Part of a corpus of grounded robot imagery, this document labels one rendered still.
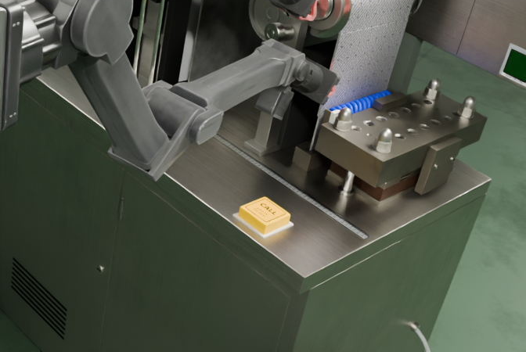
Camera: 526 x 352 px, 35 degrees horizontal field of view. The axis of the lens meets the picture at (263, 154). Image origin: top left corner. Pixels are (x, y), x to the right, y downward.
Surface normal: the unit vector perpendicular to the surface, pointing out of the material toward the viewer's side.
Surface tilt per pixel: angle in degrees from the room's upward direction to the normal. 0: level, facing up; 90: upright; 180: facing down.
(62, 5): 59
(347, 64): 90
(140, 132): 96
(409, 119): 0
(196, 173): 0
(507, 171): 0
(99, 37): 94
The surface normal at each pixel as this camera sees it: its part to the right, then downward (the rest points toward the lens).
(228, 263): -0.68, 0.24
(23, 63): 0.88, 0.37
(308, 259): 0.20, -0.85
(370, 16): 0.71, 0.47
